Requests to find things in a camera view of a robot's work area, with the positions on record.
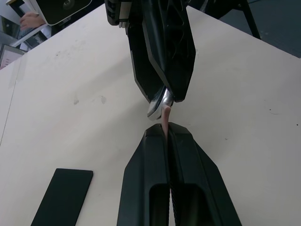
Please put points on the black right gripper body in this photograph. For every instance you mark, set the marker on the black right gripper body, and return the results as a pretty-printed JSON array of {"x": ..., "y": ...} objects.
[{"x": 114, "y": 11}]

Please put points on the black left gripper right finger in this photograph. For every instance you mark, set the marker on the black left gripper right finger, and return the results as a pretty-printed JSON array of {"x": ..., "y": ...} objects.
[{"x": 200, "y": 183}]

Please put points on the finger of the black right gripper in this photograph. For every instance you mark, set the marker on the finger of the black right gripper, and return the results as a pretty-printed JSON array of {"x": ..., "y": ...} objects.
[
  {"x": 143, "y": 70},
  {"x": 176, "y": 47}
]

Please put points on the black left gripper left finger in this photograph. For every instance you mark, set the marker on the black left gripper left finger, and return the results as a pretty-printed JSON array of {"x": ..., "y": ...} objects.
[{"x": 141, "y": 176}]

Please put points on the silver watch body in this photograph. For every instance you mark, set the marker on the silver watch body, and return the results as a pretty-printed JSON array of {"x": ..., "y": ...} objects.
[{"x": 160, "y": 106}]

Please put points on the black metal stand leg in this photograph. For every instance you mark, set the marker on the black metal stand leg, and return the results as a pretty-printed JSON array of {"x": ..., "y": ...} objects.
[{"x": 251, "y": 18}]

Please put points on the bystander bare hand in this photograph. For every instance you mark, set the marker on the bystander bare hand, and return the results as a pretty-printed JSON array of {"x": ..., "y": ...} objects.
[{"x": 31, "y": 20}]

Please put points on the flat black rectangular plate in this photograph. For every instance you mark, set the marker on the flat black rectangular plate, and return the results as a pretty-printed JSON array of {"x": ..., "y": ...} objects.
[{"x": 63, "y": 197}]

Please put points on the computer monitor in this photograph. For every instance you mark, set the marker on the computer monitor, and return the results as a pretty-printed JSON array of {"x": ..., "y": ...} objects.
[{"x": 9, "y": 56}]

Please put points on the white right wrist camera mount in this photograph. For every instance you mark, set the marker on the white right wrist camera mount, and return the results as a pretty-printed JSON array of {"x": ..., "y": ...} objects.
[{"x": 56, "y": 9}]

